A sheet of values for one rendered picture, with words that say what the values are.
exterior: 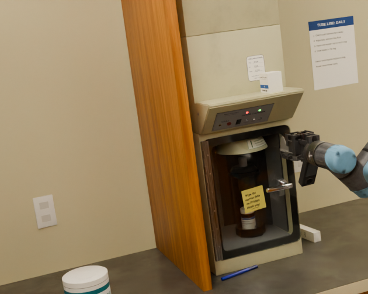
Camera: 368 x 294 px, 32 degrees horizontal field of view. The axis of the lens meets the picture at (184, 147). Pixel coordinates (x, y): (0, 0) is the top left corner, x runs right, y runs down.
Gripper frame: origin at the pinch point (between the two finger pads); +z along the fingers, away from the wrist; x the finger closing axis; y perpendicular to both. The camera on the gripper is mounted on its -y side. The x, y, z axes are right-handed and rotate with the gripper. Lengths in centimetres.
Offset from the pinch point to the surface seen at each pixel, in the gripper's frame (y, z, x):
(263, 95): 20.0, -8.7, 9.3
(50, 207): -14, 45, 72
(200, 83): 25.5, 2.5, 24.9
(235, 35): 38.4, 2.5, 11.2
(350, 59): 21, 45, -58
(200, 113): 17.0, -1.8, 27.5
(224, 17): 44.3, 2.5, 14.2
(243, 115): 14.6, -4.6, 14.9
